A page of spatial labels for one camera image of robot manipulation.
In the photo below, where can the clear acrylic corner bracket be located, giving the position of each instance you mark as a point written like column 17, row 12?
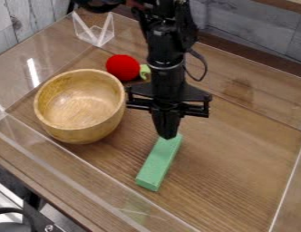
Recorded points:
column 94, row 35

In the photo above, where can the brown wooden bowl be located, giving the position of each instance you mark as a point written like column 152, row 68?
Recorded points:
column 79, row 105

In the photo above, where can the clear acrylic tray wall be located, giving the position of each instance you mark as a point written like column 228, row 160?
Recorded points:
column 99, row 202

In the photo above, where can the black stand under table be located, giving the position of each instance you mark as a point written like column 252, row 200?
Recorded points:
column 24, row 219

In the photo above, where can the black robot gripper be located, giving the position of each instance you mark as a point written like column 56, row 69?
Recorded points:
column 164, row 93

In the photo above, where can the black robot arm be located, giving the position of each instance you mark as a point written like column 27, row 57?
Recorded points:
column 170, row 33

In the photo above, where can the green rectangular block stick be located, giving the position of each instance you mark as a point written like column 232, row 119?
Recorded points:
column 158, row 162

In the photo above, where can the red plush radish toy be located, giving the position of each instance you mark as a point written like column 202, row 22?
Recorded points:
column 126, row 68

